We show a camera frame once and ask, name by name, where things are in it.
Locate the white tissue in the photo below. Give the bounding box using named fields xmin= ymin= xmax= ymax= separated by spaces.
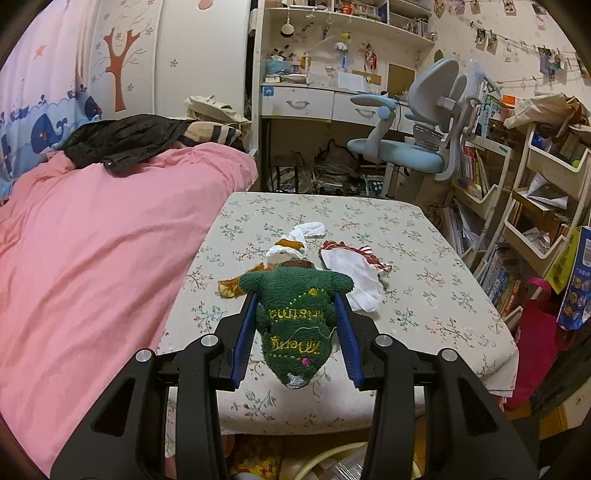
xmin=265 ymin=240 xmax=308 ymax=268
xmin=288 ymin=222 xmax=326 ymax=243

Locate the white bin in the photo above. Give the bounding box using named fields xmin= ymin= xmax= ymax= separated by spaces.
xmin=295 ymin=440 xmax=423 ymax=480

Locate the green knitted stocking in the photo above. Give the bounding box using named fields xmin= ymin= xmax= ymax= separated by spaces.
xmin=238 ymin=267 xmax=355 ymax=391

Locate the beige cloth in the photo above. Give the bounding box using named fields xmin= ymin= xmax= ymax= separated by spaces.
xmin=503 ymin=92 xmax=587 ymax=134

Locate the pink bag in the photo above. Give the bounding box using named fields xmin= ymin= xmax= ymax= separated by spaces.
xmin=505 ymin=277 xmax=561 ymax=411

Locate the black jacket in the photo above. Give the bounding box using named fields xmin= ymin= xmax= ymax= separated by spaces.
xmin=60 ymin=114 xmax=199 ymax=174

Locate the white paper sheet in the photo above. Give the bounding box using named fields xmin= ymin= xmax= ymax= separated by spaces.
xmin=337 ymin=70 xmax=368 ymax=92

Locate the white desk with shelves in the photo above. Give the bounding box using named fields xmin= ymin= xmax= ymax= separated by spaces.
xmin=252 ymin=0 xmax=446 ymax=195

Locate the blue yellow carton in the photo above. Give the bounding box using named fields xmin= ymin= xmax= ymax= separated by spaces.
xmin=547 ymin=226 xmax=591 ymax=333

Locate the photo garland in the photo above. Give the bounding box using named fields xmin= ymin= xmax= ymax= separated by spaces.
xmin=434 ymin=0 xmax=591 ymax=84

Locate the stack of newspapers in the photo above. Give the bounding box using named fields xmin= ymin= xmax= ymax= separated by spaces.
xmin=314 ymin=138 xmax=370 ymax=195

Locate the striped bag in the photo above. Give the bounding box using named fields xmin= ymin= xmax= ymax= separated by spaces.
xmin=270 ymin=157 xmax=315 ymax=192

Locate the pink blanket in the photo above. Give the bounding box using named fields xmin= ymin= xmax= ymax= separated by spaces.
xmin=0 ymin=143 xmax=259 ymax=472

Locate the white wardrobe with tree decal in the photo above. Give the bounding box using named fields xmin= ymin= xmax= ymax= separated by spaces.
xmin=90 ymin=0 xmax=252 ymax=123

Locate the orange patterned cloth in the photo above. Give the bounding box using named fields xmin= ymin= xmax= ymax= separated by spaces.
xmin=231 ymin=436 xmax=283 ymax=477

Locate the white desk drawer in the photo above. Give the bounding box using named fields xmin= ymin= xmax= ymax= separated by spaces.
xmin=332 ymin=92 xmax=411 ymax=127
xmin=262 ymin=85 xmax=334 ymax=121

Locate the teal tissue box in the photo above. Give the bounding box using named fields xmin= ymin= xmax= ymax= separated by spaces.
xmin=265 ymin=55 xmax=294 ymax=77

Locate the row of books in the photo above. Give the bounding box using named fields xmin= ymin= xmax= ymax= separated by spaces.
xmin=475 ymin=244 xmax=525 ymax=321

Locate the red striped wrapper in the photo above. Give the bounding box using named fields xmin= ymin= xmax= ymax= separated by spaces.
xmin=320 ymin=240 xmax=393 ymax=282

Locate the whale print curtain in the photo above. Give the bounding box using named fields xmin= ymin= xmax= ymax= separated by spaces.
xmin=0 ymin=0 xmax=105 ymax=199

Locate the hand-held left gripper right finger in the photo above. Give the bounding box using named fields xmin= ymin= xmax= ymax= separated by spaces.
xmin=332 ymin=292 xmax=539 ymax=480

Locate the brown cork board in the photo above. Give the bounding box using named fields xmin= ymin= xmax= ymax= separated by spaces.
xmin=387 ymin=63 xmax=416 ymax=93

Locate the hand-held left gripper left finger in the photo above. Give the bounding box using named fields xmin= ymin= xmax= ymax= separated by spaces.
xmin=51 ymin=291 xmax=262 ymax=480

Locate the white paper napkin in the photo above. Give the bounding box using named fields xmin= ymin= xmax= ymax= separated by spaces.
xmin=323 ymin=249 xmax=385 ymax=313

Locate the beige cloth bag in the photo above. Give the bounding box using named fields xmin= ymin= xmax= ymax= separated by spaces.
xmin=185 ymin=95 xmax=252 ymax=125

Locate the blue grey desk chair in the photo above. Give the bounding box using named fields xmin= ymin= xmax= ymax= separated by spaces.
xmin=346 ymin=58 xmax=481 ymax=201

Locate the hanging green toy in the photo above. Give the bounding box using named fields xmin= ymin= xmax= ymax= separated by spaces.
xmin=335 ymin=30 xmax=352 ymax=70

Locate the striped beige pillow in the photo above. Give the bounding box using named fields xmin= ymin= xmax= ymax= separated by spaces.
xmin=178 ymin=121 xmax=243 ymax=149

